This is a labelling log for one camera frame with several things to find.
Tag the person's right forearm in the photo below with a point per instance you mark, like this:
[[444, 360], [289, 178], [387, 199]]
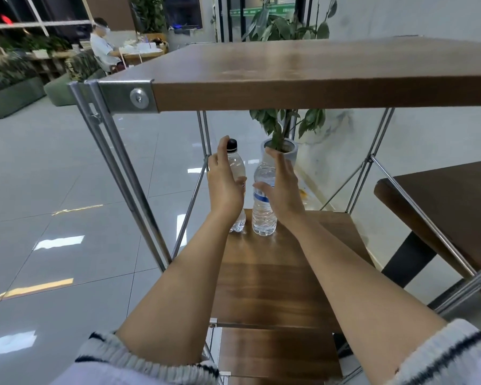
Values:
[[361, 300]]

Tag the slim blue label plastic bottle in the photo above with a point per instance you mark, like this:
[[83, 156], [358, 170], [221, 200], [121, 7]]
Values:
[[263, 219]]

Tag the orange label black cap bottle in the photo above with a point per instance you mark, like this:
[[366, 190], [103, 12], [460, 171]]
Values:
[[239, 166]]

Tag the wooden metal shelf rack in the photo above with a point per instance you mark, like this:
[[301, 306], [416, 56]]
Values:
[[305, 72]]

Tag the background wooden table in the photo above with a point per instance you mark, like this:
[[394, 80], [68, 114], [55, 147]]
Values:
[[140, 53]]

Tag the person's left forearm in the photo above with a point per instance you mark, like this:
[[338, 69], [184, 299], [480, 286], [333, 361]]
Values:
[[180, 300]]

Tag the green sofa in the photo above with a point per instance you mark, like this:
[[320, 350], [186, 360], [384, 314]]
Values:
[[12, 96]]

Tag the person's left hand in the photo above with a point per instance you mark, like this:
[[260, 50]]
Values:
[[224, 192]]

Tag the green potted plant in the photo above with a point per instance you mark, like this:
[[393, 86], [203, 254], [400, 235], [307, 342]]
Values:
[[288, 116]]

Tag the green armchair with patterned cushion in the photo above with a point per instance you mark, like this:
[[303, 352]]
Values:
[[72, 84]]

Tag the white plant pot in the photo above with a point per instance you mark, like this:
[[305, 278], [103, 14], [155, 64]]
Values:
[[285, 152]]

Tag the tall background potted plant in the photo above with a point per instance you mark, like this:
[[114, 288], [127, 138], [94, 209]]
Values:
[[148, 13]]

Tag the black metal table frame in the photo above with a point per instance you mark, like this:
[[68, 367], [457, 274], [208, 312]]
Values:
[[409, 256]]

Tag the person's right hand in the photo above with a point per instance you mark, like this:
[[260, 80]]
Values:
[[287, 200]]

